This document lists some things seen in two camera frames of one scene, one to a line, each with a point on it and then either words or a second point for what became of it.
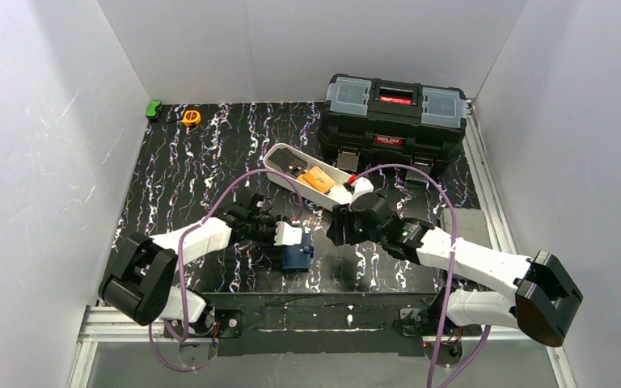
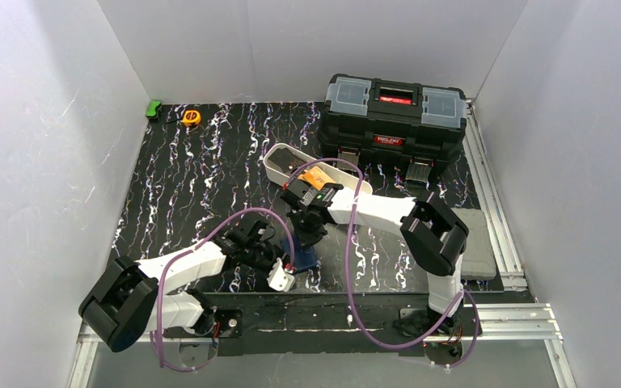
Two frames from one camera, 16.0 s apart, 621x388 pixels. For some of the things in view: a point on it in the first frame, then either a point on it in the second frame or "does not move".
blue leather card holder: [298, 257] does not move
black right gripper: [337, 229] → [310, 229]
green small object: [153, 109] does not move
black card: [288, 162] does not move
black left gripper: [267, 230] → [267, 254]
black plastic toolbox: [386, 120] does not move
